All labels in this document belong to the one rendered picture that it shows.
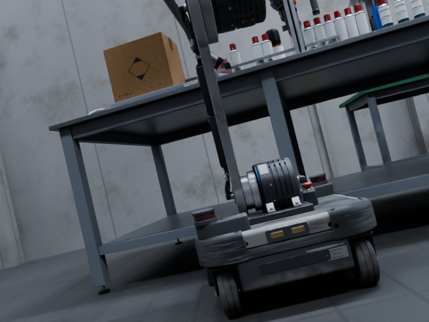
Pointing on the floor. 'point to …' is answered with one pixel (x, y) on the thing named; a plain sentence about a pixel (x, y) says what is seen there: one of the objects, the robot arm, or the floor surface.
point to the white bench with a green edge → (417, 84)
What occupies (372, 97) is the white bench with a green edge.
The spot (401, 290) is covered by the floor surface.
